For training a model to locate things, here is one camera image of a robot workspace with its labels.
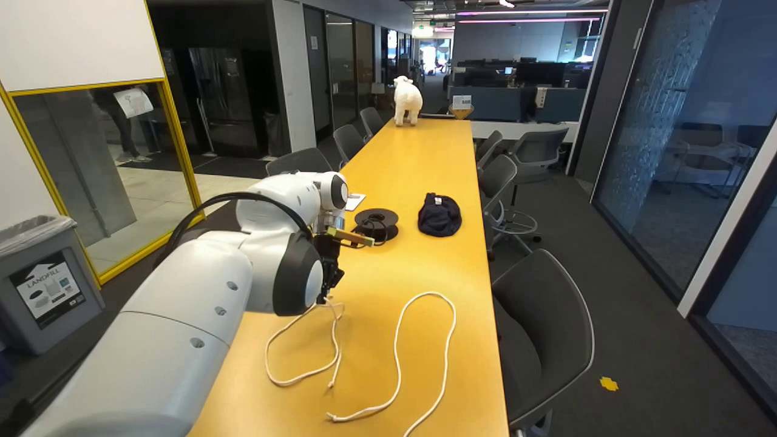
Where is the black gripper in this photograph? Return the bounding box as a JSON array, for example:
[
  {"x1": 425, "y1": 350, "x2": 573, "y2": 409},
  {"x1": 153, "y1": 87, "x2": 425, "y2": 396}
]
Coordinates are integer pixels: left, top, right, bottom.
[{"x1": 313, "y1": 234, "x2": 345, "y2": 296}]

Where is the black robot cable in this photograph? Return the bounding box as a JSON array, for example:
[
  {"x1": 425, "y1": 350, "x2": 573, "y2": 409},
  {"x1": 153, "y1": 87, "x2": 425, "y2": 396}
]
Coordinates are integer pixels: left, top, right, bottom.
[{"x1": 162, "y1": 188, "x2": 317, "y2": 261}]

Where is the white paper sheet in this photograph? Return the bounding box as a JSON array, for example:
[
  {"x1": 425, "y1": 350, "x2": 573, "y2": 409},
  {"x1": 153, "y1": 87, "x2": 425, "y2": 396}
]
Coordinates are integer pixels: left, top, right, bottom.
[{"x1": 345, "y1": 193, "x2": 367, "y2": 210}]

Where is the black filament spool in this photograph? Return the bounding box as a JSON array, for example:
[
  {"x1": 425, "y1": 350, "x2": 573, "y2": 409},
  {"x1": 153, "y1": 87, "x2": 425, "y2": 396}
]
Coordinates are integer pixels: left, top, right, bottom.
[{"x1": 355, "y1": 209, "x2": 397, "y2": 243}]

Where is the grey office chair far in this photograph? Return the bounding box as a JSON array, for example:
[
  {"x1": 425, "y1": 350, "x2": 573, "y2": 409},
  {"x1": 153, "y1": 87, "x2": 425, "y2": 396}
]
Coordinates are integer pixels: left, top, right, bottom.
[{"x1": 509, "y1": 129, "x2": 565, "y2": 171}]

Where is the grey office chair near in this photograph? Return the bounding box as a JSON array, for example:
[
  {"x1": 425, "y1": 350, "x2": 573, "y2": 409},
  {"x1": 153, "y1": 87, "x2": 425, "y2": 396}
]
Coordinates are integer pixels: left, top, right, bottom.
[{"x1": 495, "y1": 246, "x2": 596, "y2": 437}]

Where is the grey office chair middle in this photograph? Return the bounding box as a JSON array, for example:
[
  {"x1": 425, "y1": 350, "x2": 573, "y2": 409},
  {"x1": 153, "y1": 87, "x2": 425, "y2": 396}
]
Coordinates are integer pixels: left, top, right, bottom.
[{"x1": 477, "y1": 154, "x2": 538, "y2": 237}]

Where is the black cloth bundle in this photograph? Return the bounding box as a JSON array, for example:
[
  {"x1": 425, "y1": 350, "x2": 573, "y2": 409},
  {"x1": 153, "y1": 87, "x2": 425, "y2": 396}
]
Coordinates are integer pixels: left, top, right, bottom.
[{"x1": 418, "y1": 191, "x2": 460, "y2": 237}]

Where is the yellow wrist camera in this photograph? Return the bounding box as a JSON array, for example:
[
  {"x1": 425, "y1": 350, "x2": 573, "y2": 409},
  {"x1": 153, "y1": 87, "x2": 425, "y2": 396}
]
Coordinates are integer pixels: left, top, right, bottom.
[{"x1": 332, "y1": 229, "x2": 376, "y2": 246}]

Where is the yellow framed mirror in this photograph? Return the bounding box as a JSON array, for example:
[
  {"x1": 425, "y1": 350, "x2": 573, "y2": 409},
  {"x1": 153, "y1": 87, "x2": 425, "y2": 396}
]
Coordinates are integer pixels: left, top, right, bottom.
[{"x1": 0, "y1": 90, "x2": 200, "y2": 284}]

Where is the long white rope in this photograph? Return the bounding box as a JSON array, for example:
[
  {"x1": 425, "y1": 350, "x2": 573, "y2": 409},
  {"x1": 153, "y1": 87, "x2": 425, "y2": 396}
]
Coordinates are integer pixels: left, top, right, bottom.
[{"x1": 323, "y1": 289, "x2": 460, "y2": 437}]

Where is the grey office chair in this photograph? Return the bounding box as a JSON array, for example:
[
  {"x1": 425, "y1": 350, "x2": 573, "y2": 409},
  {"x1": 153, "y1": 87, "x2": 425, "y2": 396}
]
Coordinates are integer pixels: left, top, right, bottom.
[
  {"x1": 509, "y1": 129, "x2": 565, "y2": 171},
  {"x1": 495, "y1": 246, "x2": 596, "y2": 437},
  {"x1": 477, "y1": 154, "x2": 538, "y2": 237}
]

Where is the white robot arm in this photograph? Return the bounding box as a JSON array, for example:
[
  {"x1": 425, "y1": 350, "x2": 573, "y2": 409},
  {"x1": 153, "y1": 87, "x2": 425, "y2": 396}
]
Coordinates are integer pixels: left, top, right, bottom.
[{"x1": 22, "y1": 170, "x2": 346, "y2": 437}]

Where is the grey box with label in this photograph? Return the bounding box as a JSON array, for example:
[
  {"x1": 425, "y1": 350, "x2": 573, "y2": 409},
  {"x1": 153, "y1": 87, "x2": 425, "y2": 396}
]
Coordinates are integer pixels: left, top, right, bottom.
[{"x1": 0, "y1": 216, "x2": 103, "y2": 354}]

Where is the white plush toy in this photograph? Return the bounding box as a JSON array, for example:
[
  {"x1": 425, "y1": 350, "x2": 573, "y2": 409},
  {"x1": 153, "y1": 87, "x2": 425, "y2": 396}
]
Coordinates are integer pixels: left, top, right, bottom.
[{"x1": 392, "y1": 74, "x2": 421, "y2": 125}]

